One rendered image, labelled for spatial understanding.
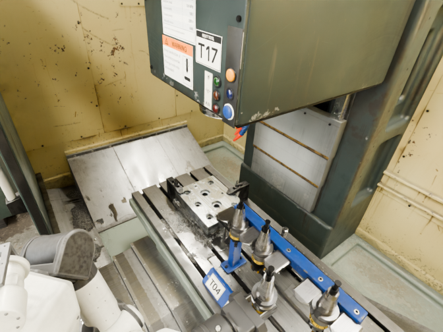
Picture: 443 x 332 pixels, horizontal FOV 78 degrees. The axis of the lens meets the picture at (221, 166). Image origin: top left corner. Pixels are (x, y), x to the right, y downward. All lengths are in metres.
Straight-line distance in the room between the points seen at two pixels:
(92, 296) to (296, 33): 0.78
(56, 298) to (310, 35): 0.75
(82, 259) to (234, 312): 0.39
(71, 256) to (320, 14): 0.77
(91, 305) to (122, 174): 1.20
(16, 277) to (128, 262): 0.93
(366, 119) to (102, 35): 1.43
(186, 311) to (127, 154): 1.17
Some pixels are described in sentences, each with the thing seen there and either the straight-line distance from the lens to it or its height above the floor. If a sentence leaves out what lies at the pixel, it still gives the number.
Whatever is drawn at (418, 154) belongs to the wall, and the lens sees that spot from 1.55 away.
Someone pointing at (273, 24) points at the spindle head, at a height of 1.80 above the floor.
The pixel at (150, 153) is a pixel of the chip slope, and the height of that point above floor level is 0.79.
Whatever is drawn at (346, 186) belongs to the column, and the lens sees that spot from 1.33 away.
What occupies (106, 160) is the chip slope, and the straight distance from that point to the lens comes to 1.98.
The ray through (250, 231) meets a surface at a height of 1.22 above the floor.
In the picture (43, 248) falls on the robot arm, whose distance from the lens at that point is 0.79.
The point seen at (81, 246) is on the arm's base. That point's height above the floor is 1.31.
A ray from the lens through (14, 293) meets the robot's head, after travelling 0.55.
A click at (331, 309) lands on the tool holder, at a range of 0.76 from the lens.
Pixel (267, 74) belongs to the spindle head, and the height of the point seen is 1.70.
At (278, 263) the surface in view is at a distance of 0.82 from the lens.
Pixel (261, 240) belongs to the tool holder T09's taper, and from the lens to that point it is 0.80.
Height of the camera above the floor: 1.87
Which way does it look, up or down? 35 degrees down
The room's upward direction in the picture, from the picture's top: 4 degrees clockwise
